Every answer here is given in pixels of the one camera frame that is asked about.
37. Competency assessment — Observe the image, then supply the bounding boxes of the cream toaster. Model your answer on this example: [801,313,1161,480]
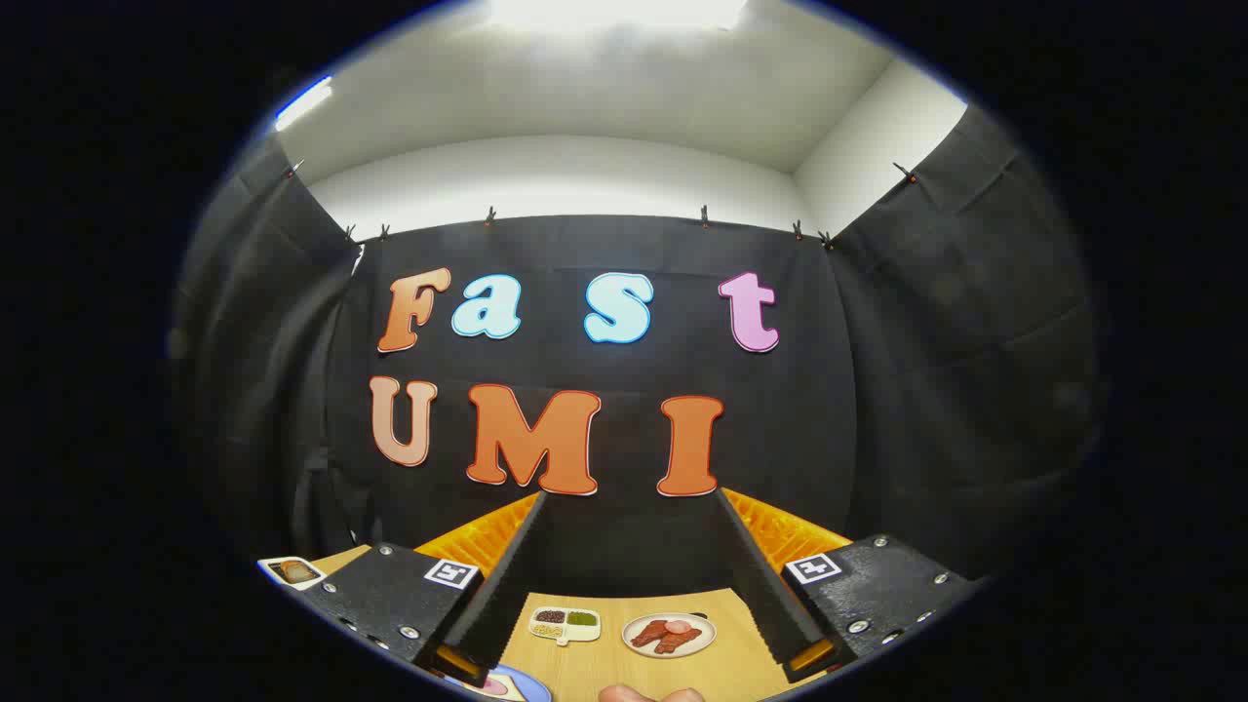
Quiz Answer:
[256,556,328,592]

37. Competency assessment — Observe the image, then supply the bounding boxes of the row of black clips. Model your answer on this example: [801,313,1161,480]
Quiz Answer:
[285,161,917,251]

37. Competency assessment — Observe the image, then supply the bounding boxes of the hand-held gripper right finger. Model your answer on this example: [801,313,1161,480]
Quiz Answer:
[715,487,982,684]

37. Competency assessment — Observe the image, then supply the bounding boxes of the narrow ceiling light strip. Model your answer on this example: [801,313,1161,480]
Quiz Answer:
[274,76,334,133]

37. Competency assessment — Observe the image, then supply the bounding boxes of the blue round plate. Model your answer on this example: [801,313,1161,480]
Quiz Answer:
[458,665,553,702]

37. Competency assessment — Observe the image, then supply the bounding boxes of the white oval meat plate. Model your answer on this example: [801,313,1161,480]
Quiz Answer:
[621,611,718,659]

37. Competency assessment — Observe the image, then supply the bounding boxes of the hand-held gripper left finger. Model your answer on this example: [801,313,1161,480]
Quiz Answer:
[292,490,548,688]

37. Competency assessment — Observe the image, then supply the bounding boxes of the white divided tray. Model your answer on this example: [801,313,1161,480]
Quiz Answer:
[528,606,603,647]

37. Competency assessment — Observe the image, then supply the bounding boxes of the bright ceiling light panel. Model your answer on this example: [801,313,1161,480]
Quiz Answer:
[485,0,750,32]

